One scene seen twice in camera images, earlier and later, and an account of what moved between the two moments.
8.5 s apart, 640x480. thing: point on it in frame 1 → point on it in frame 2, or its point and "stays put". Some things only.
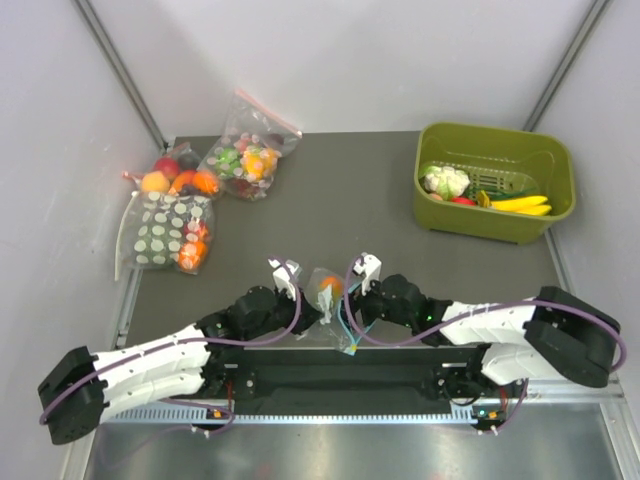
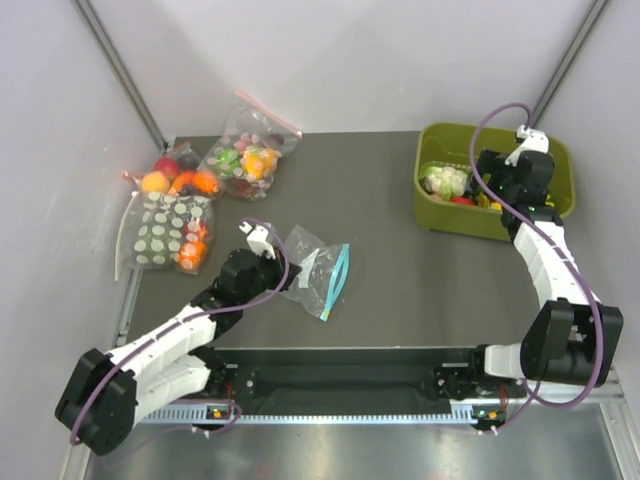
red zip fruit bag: [177, 173] stays put
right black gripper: [358, 301] → [492, 163]
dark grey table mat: [332, 198] stays put
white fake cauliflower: [445, 181] stays put
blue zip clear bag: [327, 291] → [323, 268]
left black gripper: [309, 314] → [277, 265]
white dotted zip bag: [164, 230] stays put
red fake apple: [463, 200] stays put
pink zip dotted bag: [248, 154] stays put
